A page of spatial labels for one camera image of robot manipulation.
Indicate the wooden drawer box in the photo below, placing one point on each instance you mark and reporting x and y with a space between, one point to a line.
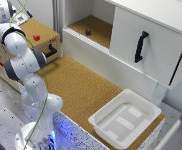
41 30

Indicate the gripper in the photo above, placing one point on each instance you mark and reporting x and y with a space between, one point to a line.
21 19

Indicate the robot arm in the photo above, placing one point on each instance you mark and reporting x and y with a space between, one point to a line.
28 63

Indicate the white sliding door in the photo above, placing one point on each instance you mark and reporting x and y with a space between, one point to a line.
157 50

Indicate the white plastic box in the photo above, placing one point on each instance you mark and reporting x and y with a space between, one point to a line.
124 116

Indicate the purple block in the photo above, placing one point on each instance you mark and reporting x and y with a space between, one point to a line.
88 32

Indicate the white cabinet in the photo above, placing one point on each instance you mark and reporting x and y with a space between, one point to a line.
91 60

